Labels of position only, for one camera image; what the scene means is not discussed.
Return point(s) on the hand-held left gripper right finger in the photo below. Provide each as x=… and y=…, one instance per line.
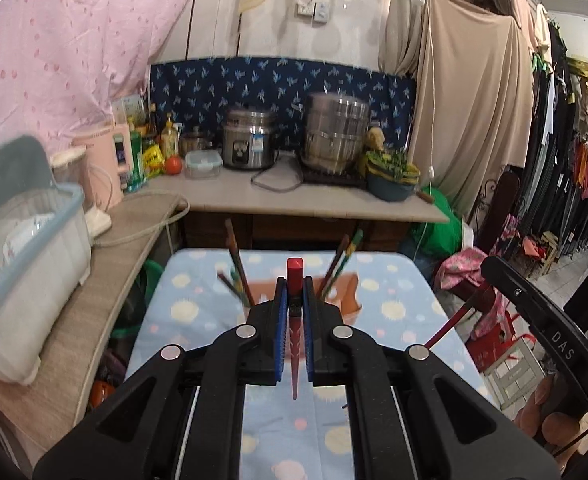
x=309, y=330

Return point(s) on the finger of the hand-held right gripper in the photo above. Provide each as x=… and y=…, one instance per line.
x=501, y=275

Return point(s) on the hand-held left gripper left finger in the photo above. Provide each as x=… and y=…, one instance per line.
x=281, y=330

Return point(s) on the pink perforated utensil basket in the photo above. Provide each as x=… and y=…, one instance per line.
x=346, y=295

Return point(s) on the green chopstick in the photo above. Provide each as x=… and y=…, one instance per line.
x=356, y=240
x=235, y=277

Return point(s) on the dark red chopstick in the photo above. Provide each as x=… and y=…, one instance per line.
x=238, y=260
x=341, y=267
x=336, y=260
x=224, y=280

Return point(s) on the person's right hand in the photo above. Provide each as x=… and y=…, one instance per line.
x=558, y=425

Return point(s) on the pink floral cloth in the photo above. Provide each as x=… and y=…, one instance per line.
x=461, y=265

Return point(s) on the grey plastic stool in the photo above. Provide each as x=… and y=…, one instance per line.
x=513, y=385

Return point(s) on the red plastic stool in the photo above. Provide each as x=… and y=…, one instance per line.
x=493, y=345

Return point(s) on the green bag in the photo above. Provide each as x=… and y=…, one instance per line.
x=438, y=230

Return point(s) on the dark wooden chair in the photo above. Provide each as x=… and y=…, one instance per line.
x=508, y=195

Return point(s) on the light blue dotted tablecloth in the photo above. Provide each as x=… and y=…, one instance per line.
x=199, y=310

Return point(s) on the beige kitchen counter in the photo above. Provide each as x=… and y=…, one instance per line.
x=299, y=205

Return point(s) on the row of hanging clothes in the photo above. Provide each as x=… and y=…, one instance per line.
x=573, y=160

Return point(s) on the blue basin with greens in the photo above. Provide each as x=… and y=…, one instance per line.
x=391, y=190

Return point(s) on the green plastic basin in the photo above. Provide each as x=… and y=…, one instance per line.
x=149, y=275

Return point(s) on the black induction cooker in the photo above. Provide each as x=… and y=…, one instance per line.
x=324, y=178

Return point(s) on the clear food container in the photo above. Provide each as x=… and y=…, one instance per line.
x=203, y=165

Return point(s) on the brown root vegetable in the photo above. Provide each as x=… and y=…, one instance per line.
x=374, y=140

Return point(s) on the steel pressure cooker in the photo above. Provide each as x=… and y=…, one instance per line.
x=249, y=145

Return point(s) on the wood-grain side shelf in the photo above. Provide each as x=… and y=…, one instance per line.
x=99, y=285

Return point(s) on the beige hanging curtain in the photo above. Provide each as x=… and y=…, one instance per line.
x=473, y=85

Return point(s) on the large steel steamer pot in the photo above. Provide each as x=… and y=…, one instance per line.
x=334, y=135

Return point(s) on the red tomato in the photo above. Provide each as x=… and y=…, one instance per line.
x=174, y=165

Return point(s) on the small steel pot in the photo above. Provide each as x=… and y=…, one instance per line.
x=194, y=142

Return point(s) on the white kitchen appliance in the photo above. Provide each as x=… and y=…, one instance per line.
x=94, y=220

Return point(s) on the yellow oil bottle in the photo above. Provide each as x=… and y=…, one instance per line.
x=170, y=140

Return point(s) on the green food packets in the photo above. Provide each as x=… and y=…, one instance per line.
x=139, y=160

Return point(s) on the white plastic dish box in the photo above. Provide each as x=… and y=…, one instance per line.
x=39, y=300

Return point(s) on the pink kitchen appliance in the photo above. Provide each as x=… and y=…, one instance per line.
x=104, y=160

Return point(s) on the blue leaf-print cloth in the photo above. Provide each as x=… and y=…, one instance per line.
x=214, y=85

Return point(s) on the green white carton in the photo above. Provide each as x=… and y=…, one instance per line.
x=129, y=110

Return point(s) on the grey-green box lid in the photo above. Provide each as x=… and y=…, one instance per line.
x=9, y=170

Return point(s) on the pink dotted cloth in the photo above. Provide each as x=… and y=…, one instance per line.
x=49, y=50

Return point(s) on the white wall socket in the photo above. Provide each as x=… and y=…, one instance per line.
x=322, y=12
x=304, y=9

